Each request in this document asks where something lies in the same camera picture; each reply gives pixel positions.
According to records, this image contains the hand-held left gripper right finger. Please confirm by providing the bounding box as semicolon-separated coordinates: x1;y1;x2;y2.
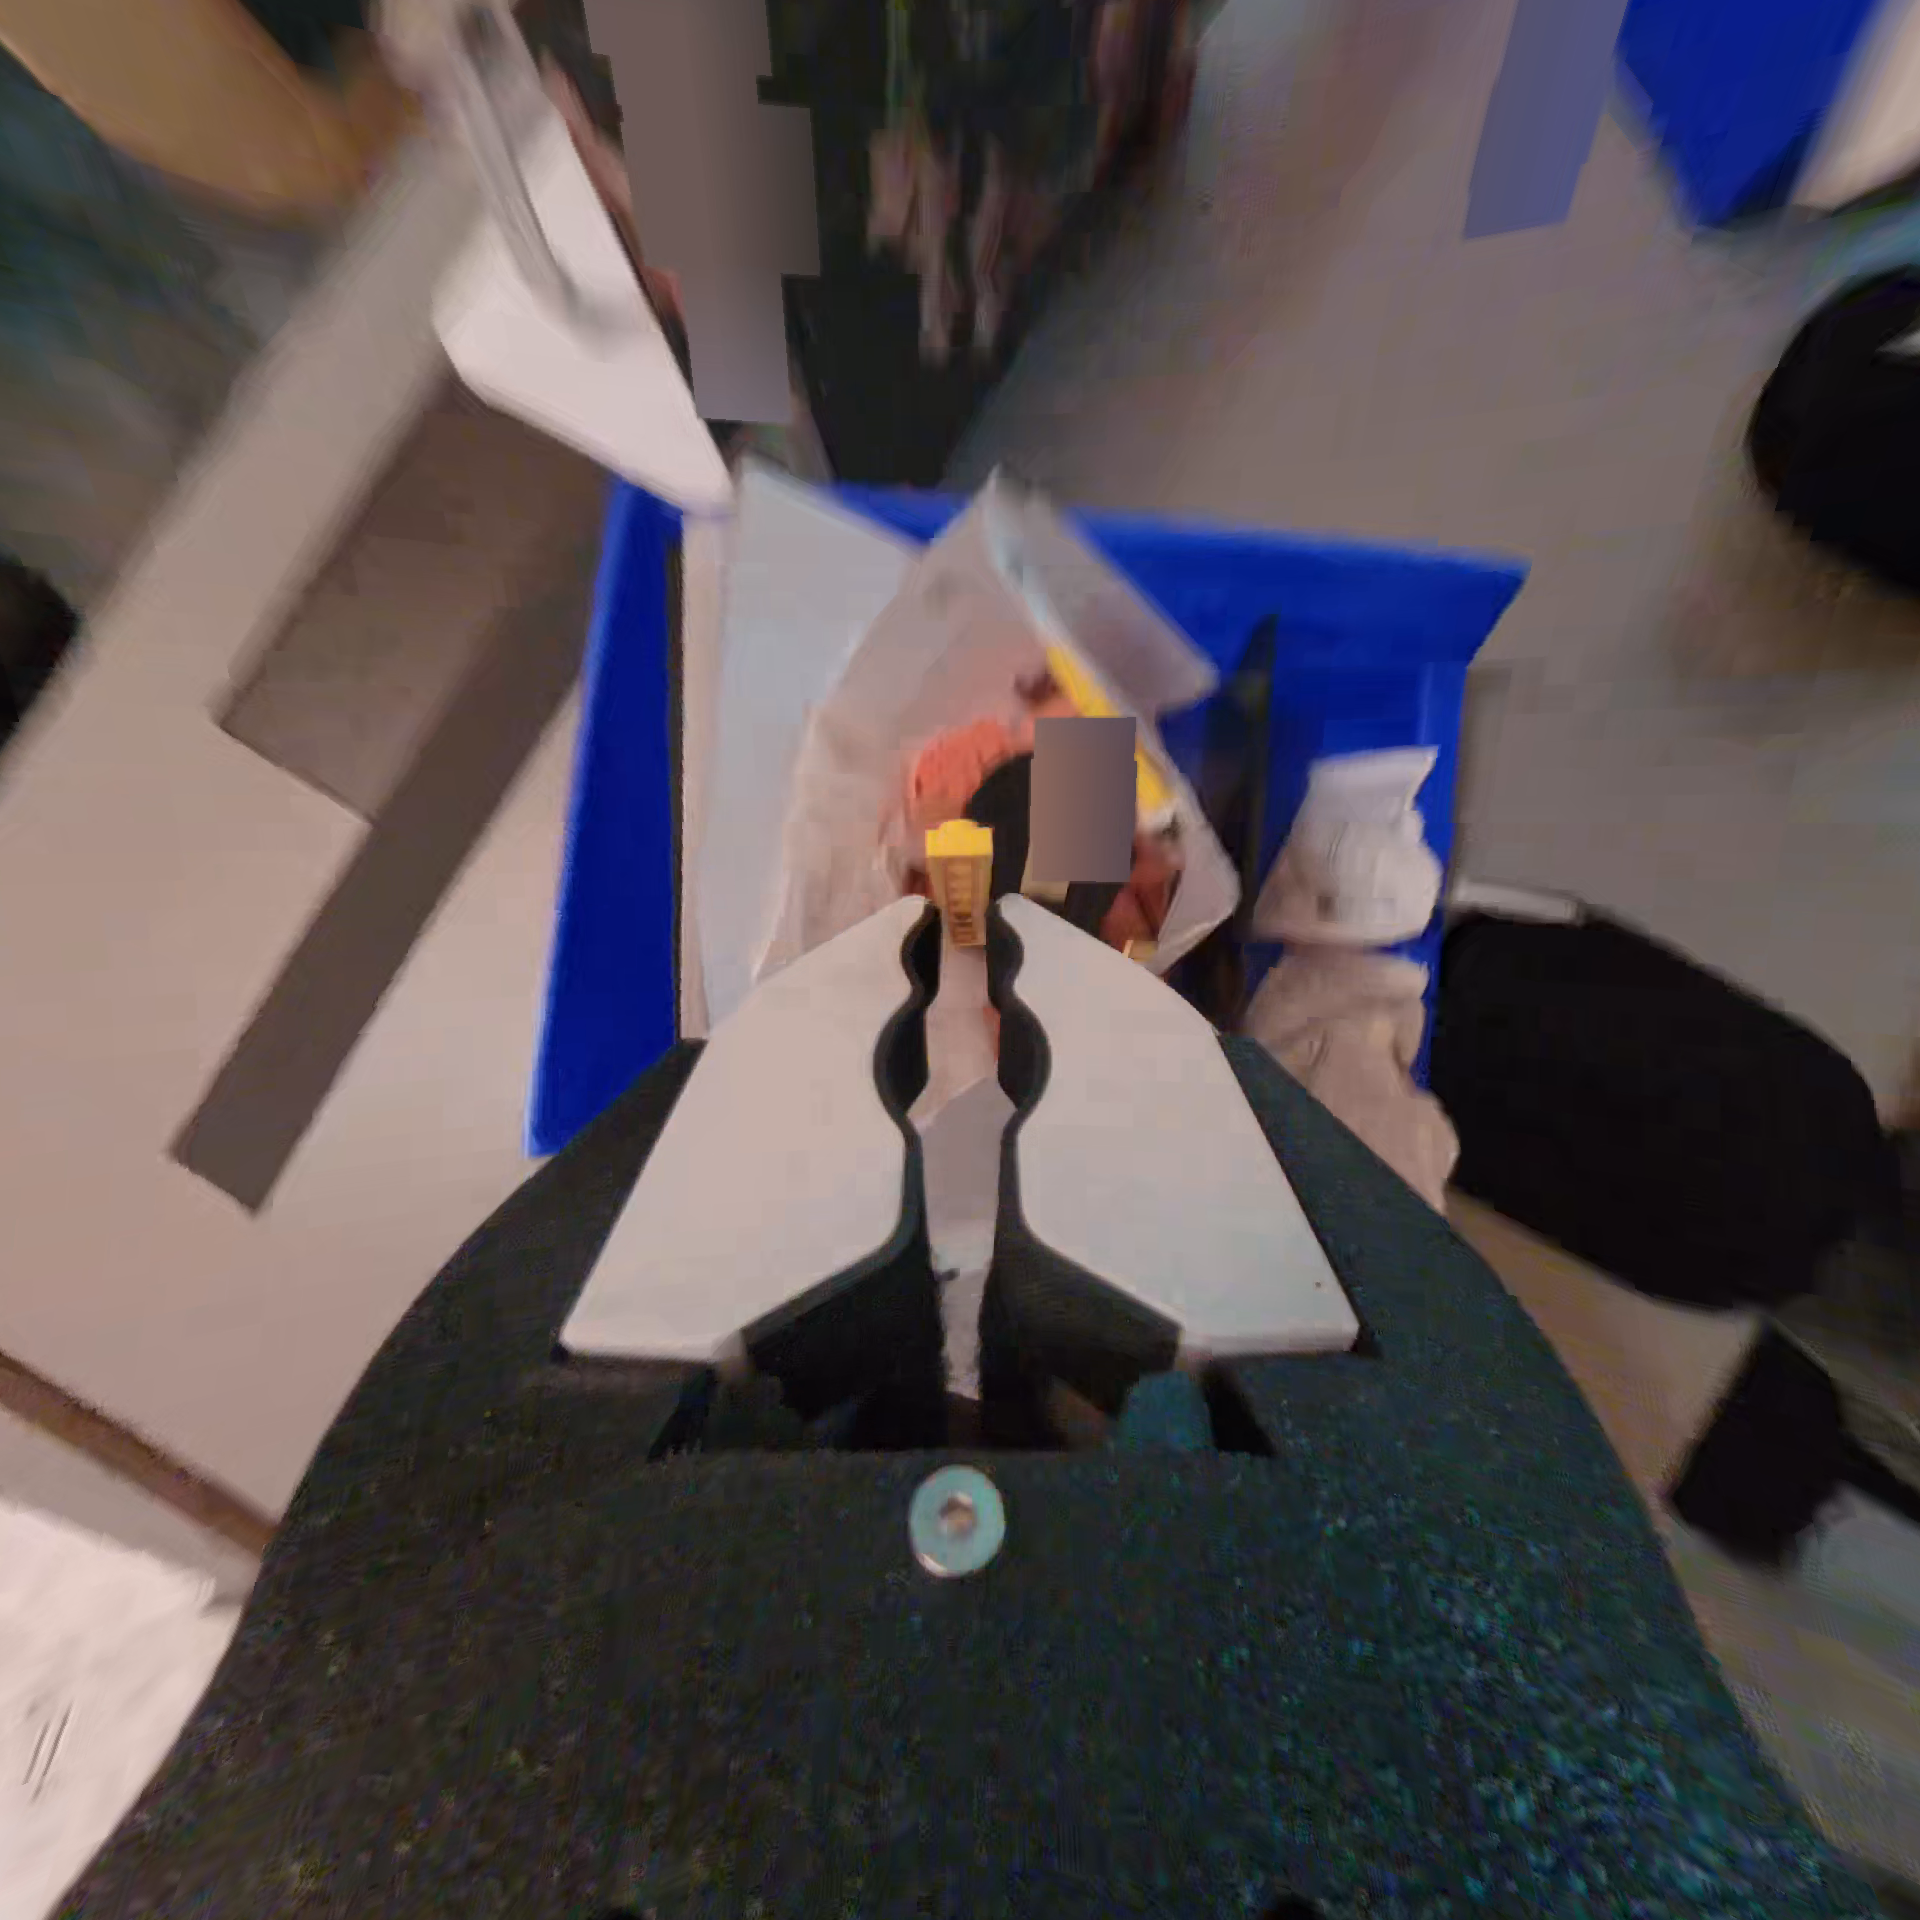
982;891;1363;1361

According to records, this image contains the yellow lego brick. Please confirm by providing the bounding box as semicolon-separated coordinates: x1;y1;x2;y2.
920;816;999;953

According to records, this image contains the blue plastic bin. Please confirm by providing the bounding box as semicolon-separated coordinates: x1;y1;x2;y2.
1613;0;1920;229
529;478;1530;1160

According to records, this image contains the large printed white paper bag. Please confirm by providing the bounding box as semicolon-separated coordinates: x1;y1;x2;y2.
681;457;931;1038

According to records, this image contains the black booklet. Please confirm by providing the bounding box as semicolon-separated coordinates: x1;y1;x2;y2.
1199;612;1280;1030

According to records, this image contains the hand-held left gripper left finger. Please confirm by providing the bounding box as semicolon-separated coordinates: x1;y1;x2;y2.
558;894;938;1373

